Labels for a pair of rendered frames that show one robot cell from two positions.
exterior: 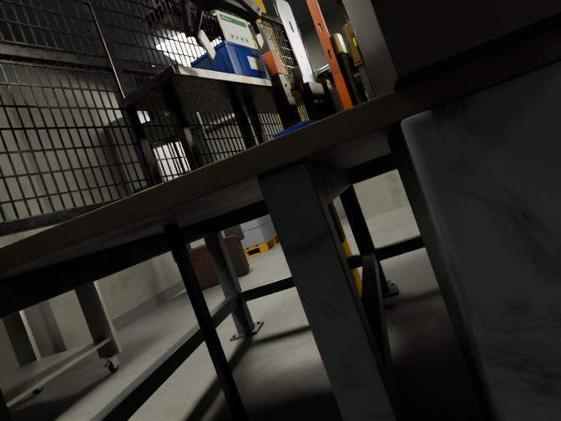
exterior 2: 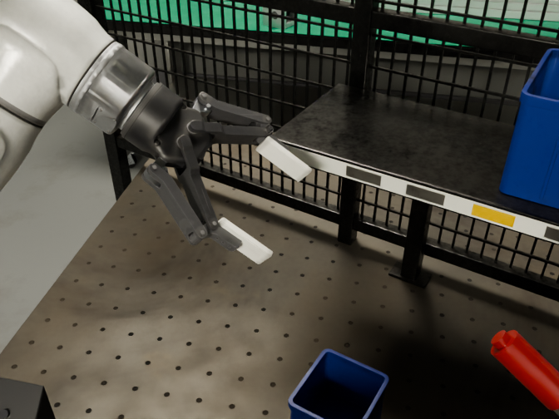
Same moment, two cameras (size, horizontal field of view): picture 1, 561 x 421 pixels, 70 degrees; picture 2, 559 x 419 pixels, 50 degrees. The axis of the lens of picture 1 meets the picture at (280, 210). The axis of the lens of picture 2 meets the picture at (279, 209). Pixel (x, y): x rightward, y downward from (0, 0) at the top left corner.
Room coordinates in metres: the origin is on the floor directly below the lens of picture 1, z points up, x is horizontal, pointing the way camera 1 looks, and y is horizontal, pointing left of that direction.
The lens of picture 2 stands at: (1.00, -0.61, 1.44)
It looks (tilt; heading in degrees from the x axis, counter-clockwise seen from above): 36 degrees down; 89
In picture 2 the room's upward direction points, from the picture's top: straight up
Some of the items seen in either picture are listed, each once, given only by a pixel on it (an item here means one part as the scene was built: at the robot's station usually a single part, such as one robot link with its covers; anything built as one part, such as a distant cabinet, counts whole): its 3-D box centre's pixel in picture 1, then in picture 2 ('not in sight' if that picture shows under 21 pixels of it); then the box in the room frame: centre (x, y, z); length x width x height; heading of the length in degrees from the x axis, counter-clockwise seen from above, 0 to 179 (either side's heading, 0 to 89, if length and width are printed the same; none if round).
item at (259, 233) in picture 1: (243, 219); not in sight; (6.69, 0.63, 0.58); 1.15 x 0.77 x 1.15; 167
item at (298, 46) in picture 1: (296, 41); not in sight; (1.52, -0.27, 1.17); 0.12 x 0.01 x 0.34; 148
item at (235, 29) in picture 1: (241, 49); not in sight; (1.75, -0.08, 1.30); 0.23 x 0.02 x 0.31; 148
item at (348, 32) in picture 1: (371, 79); not in sight; (1.22, -0.39, 0.87); 0.10 x 0.07 x 0.35; 148
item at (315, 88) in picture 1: (325, 121); not in sight; (1.52, -0.27, 0.85); 0.12 x 0.03 x 0.30; 148
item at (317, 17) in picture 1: (336, 72); not in sight; (1.30, -0.32, 0.95); 0.03 x 0.01 x 0.50; 58
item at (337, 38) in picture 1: (353, 89); not in sight; (1.31, -0.36, 0.88); 0.04 x 0.04 x 0.37; 58
